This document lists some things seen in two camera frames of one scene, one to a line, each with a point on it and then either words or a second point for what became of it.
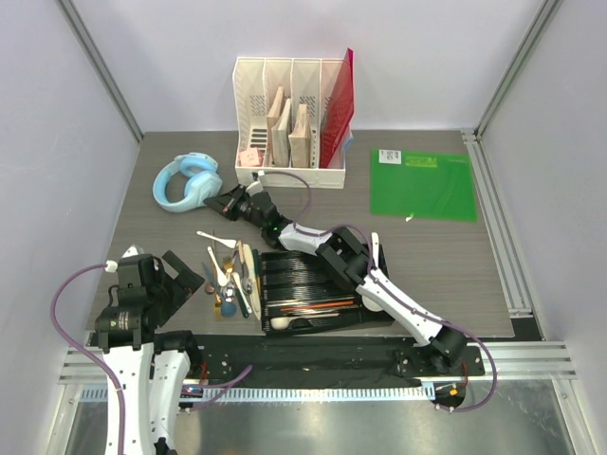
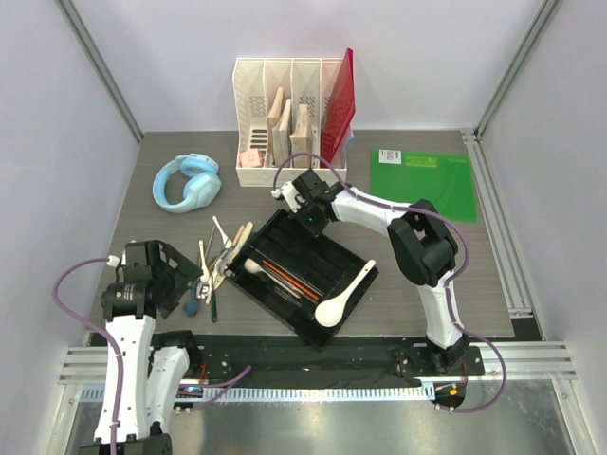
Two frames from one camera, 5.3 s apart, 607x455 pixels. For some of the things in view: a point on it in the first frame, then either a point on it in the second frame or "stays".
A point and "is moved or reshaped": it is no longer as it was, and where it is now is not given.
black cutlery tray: (302, 295) is moved or reshaped
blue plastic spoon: (228, 308) to (193, 306)
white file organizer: (283, 109) stays
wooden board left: (273, 115) stays
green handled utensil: (244, 311) to (213, 306)
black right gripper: (224, 202) to (316, 229)
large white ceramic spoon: (368, 301) to (329, 314)
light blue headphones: (203, 181) stays
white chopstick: (312, 315) to (282, 281)
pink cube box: (249, 157) stays
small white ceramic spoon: (284, 322) to (251, 265)
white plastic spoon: (222, 277) to (206, 275)
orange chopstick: (316, 305) to (292, 281)
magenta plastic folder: (340, 109) stays
